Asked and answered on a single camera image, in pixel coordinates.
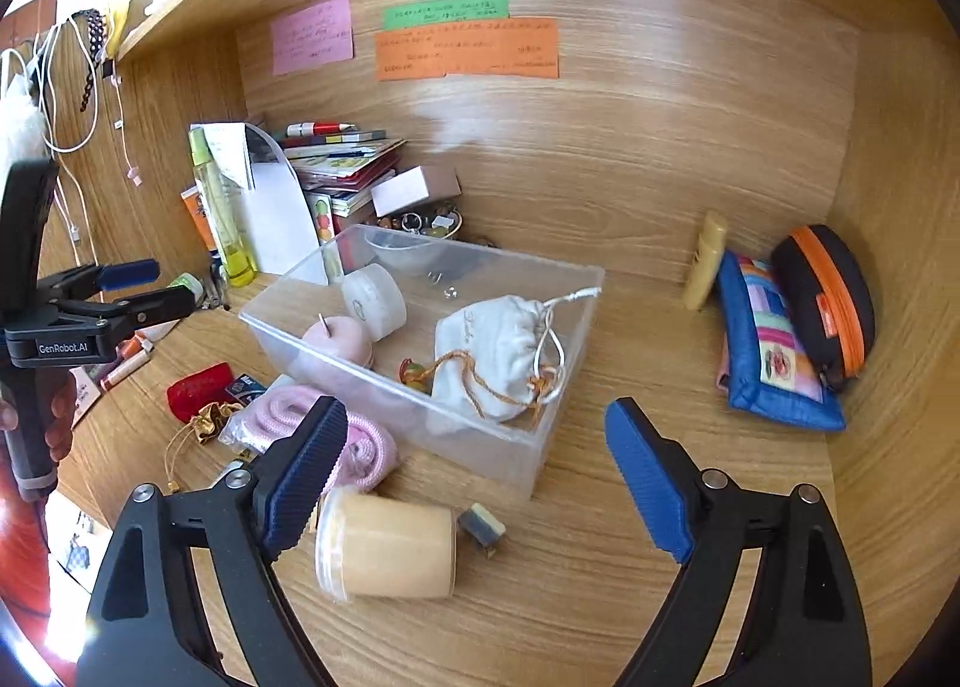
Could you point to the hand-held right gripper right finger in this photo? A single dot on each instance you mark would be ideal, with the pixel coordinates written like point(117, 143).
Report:
point(649, 484)

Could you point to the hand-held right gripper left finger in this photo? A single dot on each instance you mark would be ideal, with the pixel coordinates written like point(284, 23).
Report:
point(300, 484)

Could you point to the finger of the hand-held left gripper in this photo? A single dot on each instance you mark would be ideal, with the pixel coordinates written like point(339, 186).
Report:
point(161, 303)
point(131, 273)

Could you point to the beige jar with clear lid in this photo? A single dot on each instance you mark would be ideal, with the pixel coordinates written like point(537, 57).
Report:
point(390, 544)

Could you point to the beige eraser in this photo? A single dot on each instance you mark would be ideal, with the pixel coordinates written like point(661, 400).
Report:
point(484, 528)

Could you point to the clear plastic storage box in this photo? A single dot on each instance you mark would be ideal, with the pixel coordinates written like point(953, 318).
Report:
point(420, 301)

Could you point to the wooden desktop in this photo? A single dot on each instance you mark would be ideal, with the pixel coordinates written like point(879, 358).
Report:
point(600, 544)

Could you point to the person's left hand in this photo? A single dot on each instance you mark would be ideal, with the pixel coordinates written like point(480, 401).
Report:
point(61, 417)

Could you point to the dark metal tools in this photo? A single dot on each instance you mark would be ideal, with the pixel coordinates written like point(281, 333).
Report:
point(216, 289)

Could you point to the orange and white marker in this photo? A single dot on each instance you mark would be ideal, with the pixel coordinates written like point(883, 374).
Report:
point(127, 364)

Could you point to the orange sunscreen tube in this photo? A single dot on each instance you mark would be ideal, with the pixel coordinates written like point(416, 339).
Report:
point(199, 218)

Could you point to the red fabric pouch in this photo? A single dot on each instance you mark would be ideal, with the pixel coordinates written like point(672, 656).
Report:
point(195, 387)

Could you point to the yellow spray bottle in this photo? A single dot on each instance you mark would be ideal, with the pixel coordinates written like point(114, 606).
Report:
point(225, 222)

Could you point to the small blue packet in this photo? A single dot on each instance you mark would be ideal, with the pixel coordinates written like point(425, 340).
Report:
point(246, 388)

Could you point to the pink round mini device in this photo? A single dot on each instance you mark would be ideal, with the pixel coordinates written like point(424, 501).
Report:
point(334, 349)

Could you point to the white file holder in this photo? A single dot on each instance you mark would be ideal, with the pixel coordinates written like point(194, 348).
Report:
point(281, 222)

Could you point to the white printed paper sheet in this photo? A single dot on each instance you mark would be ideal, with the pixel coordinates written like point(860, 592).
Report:
point(229, 151)

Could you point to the small orange charm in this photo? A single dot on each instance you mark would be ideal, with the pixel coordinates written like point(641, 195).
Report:
point(414, 376)

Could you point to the white fruit print carton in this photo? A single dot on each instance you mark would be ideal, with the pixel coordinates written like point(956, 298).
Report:
point(321, 229)

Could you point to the blue patchwork pouch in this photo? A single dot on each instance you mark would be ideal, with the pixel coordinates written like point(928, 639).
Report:
point(765, 349)

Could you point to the white round jar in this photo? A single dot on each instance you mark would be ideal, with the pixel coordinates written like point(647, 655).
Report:
point(371, 297)

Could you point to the person's red clothing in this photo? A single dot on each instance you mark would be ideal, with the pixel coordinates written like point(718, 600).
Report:
point(22, 567)

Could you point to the stack of books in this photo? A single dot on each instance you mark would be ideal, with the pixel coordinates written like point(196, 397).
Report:
point(345, 166)

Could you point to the yellow tube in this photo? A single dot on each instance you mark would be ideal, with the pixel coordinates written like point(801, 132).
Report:
point(705, 259)

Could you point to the red and white pen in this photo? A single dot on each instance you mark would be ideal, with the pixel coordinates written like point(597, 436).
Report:
point(319, 129)

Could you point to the black case with orange zipper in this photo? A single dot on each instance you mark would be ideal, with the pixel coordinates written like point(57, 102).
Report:
point(810, 297)

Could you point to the white cardboard box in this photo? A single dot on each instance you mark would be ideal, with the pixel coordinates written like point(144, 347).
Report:
point(409, 190)

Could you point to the pink paper note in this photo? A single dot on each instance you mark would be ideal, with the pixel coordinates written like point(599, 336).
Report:
point(311, 34)

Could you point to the orange paper note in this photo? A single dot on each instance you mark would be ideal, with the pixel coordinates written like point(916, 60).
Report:
point(465, 49)

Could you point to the green paper note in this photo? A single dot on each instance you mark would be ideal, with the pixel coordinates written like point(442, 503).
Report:
point(446, 12)

